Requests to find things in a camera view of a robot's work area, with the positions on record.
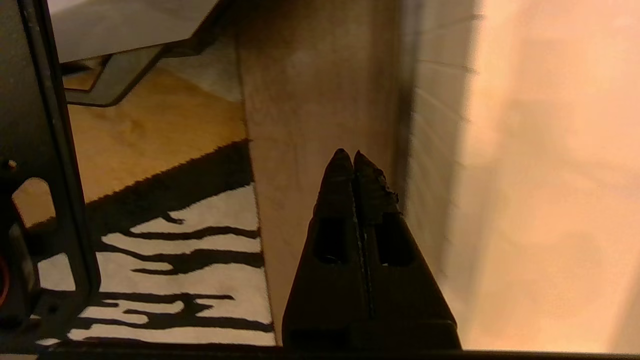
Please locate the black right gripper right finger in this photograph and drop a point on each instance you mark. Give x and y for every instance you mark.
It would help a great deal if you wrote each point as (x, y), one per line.
(405, 300)

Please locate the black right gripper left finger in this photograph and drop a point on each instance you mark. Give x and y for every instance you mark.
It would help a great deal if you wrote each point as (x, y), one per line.
(330, 290)

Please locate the white TV cabinet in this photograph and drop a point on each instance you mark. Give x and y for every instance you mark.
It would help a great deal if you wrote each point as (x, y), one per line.
(550, 175)

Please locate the black white zebra rug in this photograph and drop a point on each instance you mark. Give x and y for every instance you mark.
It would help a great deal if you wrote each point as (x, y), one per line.
(210, 275)

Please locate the grey furniture with angled leg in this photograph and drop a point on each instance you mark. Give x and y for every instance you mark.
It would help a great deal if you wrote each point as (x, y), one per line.
(125, 25)

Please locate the black robot chassis frame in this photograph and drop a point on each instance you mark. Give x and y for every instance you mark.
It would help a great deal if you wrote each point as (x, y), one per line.
(30, 100)

